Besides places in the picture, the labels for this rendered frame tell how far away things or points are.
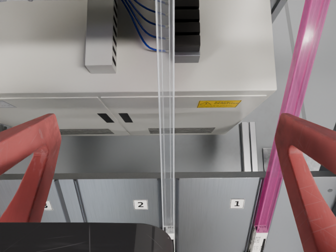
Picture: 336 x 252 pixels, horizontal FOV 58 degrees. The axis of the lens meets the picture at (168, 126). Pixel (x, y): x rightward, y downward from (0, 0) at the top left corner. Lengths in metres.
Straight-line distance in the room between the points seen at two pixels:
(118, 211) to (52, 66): 0.36
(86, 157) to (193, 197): 0.91
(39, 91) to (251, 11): 0.45
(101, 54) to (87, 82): 0.07
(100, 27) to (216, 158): 0.76
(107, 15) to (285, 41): 0.93
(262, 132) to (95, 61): 0.83
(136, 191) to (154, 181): 0.02
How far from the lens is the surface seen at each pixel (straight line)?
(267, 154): 1.23
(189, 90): 0.59
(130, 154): 1.19
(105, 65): 0.57
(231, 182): 0.34
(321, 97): 1.37
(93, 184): 0.34
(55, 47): 0.66
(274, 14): 0.76
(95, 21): 0.61
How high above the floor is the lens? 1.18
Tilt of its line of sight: 80 degrees down
